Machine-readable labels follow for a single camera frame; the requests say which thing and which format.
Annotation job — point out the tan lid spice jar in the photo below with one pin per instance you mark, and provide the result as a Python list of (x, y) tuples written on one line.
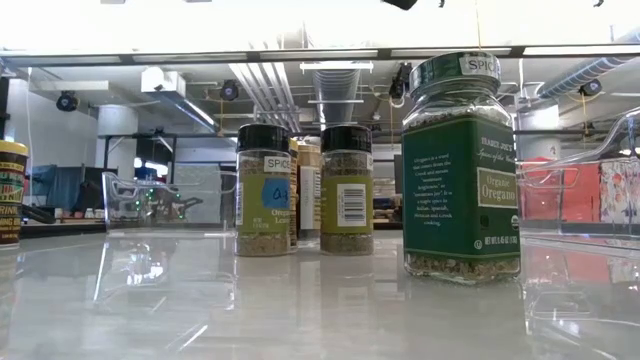
[(310, 190)]

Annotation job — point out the clear plastic bin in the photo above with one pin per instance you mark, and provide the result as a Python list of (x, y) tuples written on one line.
[(165, 205), (575, 200)]

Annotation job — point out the white ceiling light fixture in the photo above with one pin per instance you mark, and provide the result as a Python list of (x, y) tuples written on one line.
[(336, 66)]

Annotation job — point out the white ceiling air unit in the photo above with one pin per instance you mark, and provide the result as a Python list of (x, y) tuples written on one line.
[(162, 82)]

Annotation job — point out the blue cloth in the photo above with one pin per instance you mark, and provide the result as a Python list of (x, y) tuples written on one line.
[(55, 187)]

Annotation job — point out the yellow lid spice jar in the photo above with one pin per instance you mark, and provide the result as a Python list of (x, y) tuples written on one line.
[(11, 200), (294, 190)]

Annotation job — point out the black lid oregano jar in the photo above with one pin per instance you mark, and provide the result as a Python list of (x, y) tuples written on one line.
[(263, 200), (346, 200)]

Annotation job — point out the silver ribbed air duct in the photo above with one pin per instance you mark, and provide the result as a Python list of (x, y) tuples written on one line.
[(337, 92)]

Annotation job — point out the black hanging camera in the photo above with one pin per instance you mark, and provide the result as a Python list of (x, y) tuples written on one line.
[(400, 80)]

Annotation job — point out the striped ceiling pipe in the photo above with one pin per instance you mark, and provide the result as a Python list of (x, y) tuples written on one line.
[(585, 72)]

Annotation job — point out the black ceiling spotlight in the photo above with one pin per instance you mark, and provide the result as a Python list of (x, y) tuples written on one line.
[(67, 101), (229, 90), (590, 87)]

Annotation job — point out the green lid oregano jar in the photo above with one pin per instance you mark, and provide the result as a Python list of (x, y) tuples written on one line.
[(460, 190)]

